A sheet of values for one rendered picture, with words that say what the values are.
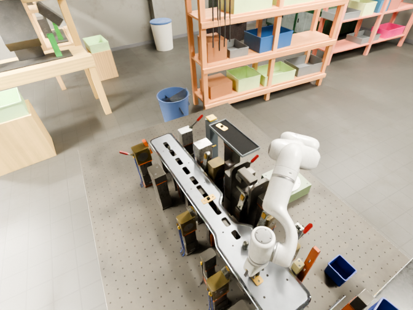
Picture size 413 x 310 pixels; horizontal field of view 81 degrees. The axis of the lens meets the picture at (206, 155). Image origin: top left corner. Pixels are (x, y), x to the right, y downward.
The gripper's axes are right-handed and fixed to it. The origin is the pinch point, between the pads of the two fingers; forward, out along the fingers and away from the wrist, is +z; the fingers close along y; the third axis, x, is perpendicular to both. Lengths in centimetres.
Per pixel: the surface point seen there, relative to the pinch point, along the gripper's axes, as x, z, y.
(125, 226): -77, 33, 43
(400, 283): 35, 0, -48
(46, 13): -541, -11, 28
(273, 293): 10.0, 3.1, -2.4
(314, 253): 10.6, -14.9, -19.8
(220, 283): -3.6, -1.4, 15.3
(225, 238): -21.4, 3.2, 0.7
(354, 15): -264, 18, -460
